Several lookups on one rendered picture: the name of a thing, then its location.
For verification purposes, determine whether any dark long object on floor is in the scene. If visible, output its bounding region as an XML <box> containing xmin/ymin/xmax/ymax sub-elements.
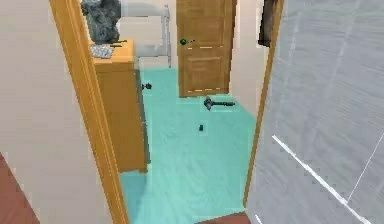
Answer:
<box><xmin>203</xmin><ymin>96</ymin><xmax>236</xmax><ymax>111</ymax></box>

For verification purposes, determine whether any thin dark stick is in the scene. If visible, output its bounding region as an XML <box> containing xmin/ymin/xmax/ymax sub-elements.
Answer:
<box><xmin>105</xmin><ymin>39</ymin><xmax>129</xmax><ymax>48</ymax></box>

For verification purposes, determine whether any white metal frame furniture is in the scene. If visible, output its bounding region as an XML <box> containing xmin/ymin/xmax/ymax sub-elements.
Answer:
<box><xmin>120</xmin><ymin>2</ymin><xmax>173</xmax><ymax>69</ymax></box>

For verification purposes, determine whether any wooden chest of drawers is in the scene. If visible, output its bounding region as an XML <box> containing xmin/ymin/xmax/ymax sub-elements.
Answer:
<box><xmin>88</xmin><ymin>38</ymin><xmax>152</xmax><ymax>174</ymax></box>

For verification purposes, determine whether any grey open room door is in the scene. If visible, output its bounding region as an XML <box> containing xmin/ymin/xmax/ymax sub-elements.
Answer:
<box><xmin>245</xmin><ymin>0</ymin><xmax>384</xmax><ymax>224</ymax></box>

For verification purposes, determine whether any wooden room door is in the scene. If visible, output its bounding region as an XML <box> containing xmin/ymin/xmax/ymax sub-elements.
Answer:
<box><xmin>175</xmin><ymin>0</ymin><xmax>238</xmax><ymax>99</ymax></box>

